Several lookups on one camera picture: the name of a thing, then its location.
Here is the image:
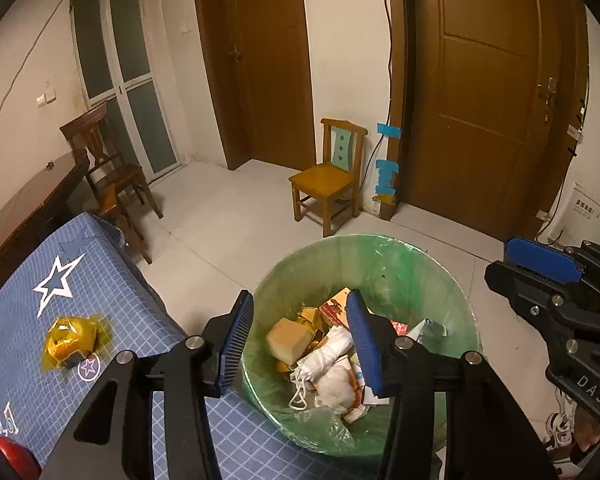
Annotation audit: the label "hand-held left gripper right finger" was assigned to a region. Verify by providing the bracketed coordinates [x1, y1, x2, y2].
[344, 289, 556, 480]

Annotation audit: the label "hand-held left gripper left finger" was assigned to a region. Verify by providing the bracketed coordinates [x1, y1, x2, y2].
[40, 289, 256, 480]

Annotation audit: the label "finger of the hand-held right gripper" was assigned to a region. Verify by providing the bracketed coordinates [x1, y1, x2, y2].
[503, 236, 600, 286]
[484, 259, 600, 343]

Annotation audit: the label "white face mask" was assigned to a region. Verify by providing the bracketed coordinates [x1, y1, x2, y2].
[287, 326, 355, 411]

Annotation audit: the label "orange yellow carton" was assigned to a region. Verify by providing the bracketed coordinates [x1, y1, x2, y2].
[319, 287, 353, 331]

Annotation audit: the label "white tissue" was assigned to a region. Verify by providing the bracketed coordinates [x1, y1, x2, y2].
[314, 362, 356, 408]

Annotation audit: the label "orange white snack packet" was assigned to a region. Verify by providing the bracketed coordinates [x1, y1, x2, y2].
[342, 355, 393, 423]

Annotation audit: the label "gold foil wrapper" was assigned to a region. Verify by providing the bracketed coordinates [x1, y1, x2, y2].
[297, 305, 326, 331]

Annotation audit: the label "white grey foil packet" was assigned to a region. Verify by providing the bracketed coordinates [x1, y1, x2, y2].
[407, 317, 448, 343]

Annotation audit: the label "green-lined trash bin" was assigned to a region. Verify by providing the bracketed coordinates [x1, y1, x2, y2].
[240, 232, 483, 461]

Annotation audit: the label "person's right hand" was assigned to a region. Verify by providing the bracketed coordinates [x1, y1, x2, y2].
[567, 410, 600, 468]

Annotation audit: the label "white black sneaker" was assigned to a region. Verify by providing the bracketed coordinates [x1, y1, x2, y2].
[544, 387, 578, 453]

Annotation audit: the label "blue star-print tablecloth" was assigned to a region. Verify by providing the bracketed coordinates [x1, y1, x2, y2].
[0, 211, 341, 480]

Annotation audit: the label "yellow wrapped mooncake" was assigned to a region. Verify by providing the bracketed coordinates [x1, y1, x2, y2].
[41, 314, 113, 373]

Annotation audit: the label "small yellow wooden chair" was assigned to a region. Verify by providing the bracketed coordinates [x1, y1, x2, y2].
[288, 117, 369, 238]

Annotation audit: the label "brown wooden door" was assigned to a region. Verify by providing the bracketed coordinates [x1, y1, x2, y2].
[384, 0, 591, 241]
[190, 0, 317, 171]

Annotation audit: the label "dark wooden chair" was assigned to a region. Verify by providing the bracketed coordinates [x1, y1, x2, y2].
[60, 100, 165, 266]

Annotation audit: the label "red apple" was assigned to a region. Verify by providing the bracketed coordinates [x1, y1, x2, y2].
[0, 436, 42, 480]

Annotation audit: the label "dark wooden dining table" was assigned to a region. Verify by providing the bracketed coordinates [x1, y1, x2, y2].
[0, 152, 91, 306]

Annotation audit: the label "white glass double door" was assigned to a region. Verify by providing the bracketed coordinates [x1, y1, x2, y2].
[70, 0, 182, 183]

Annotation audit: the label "white wall box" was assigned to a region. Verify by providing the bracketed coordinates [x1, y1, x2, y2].
[555, 182, 600, 248]

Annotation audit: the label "black wall cable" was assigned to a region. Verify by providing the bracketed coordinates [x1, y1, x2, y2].
[362, 0, 396, 213]

